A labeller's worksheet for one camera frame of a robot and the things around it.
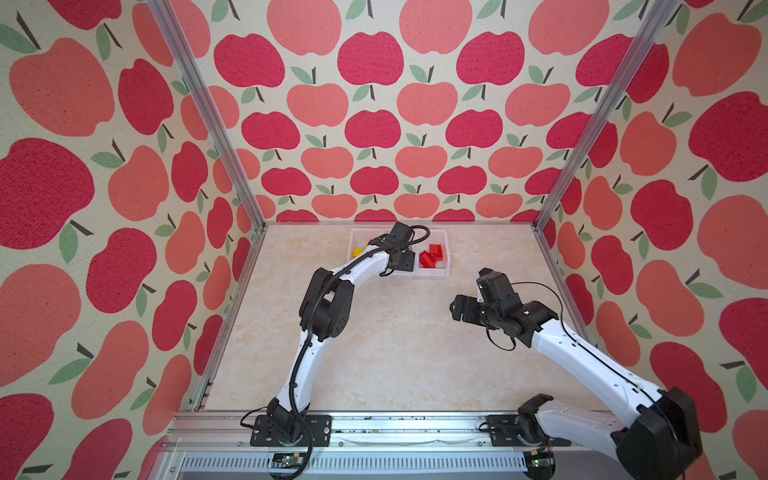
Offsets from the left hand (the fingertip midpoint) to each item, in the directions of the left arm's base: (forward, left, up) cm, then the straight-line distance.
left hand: (409, 263), depth 103 cm
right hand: (-22, -15, +8) cm, 28 cm away
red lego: (+7, -11, -1) cm, 13 cm away
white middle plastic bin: (+5, -2, +2) cm, 6 cm away
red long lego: (+2, -7, -1) cm, 7 cm away
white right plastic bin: (+2, -12, -4) cm, 13 cm away
